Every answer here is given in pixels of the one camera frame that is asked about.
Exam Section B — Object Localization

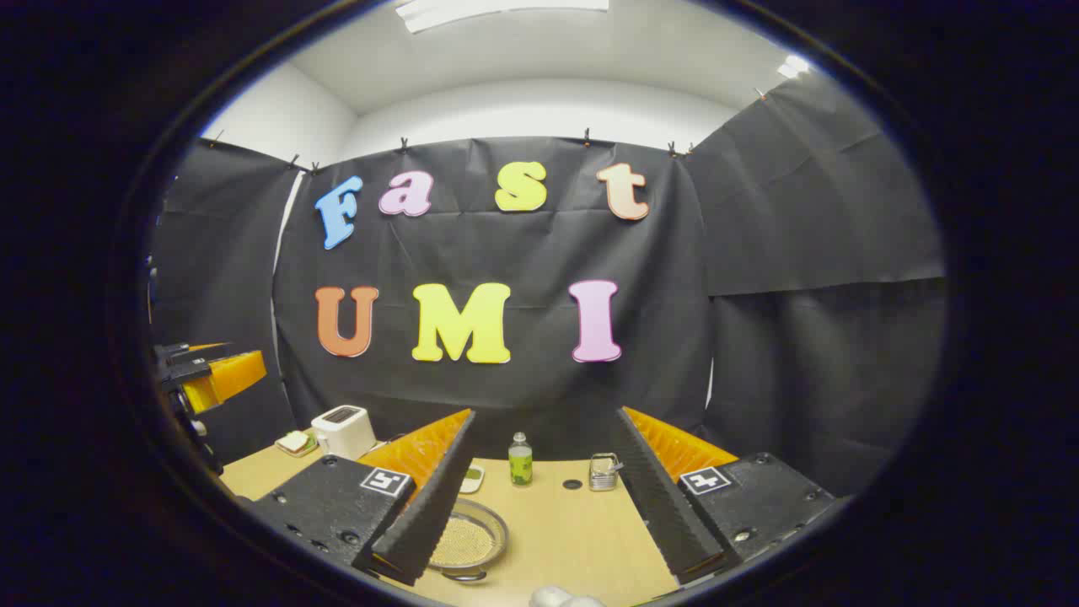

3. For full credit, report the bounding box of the stainless steel pot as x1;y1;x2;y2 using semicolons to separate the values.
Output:
426;497;510;583

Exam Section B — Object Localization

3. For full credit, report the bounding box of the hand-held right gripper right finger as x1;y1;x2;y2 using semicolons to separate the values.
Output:
614;407;835;583

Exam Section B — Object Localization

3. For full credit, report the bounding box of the green label drink bottle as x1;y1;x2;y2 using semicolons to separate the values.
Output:
508;432;534;487

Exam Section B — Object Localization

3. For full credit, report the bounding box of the pile of soybeans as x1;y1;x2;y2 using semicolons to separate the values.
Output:
430;514;498;567

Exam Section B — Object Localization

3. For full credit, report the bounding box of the white toaster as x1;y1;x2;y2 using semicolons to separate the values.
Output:
311;405;378;461

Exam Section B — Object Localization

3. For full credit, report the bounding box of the metal wire basket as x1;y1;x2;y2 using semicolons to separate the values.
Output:
588;453;625;492

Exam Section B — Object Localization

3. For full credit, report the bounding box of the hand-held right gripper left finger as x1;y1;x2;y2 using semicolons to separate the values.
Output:
251;410;476;586

